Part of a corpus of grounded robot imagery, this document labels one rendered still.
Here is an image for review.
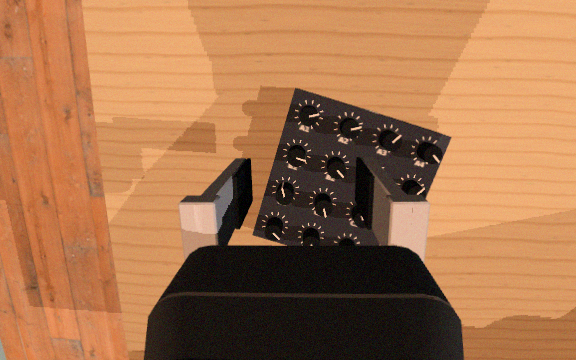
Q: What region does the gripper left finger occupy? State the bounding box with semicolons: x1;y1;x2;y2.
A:
178;158;253;262

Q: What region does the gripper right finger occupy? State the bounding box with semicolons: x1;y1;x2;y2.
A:
355;157;430;263

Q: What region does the black knob box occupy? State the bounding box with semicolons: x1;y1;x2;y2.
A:
252;88;452;246

